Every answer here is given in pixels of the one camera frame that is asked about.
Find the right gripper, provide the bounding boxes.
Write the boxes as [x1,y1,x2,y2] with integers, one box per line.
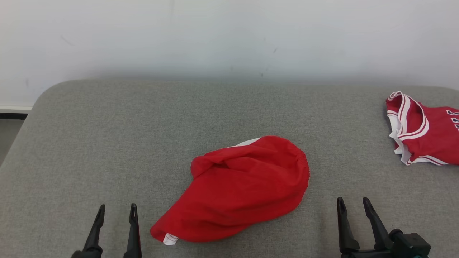
[336,197,432,258]

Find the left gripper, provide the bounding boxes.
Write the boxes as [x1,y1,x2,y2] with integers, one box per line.
[70,203,142,258]

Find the red Bulls basketball jersey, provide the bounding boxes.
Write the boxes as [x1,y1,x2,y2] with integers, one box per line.
[385,91,459,166]

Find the red shorts with white trim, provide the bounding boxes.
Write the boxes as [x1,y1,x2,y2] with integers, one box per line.
[150,135,310,246]

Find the grey fabric sofa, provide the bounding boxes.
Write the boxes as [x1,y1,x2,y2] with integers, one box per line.
[0,79,459,258]

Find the white wall baseboard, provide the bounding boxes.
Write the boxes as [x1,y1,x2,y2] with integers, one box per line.
[0,105,33,114]

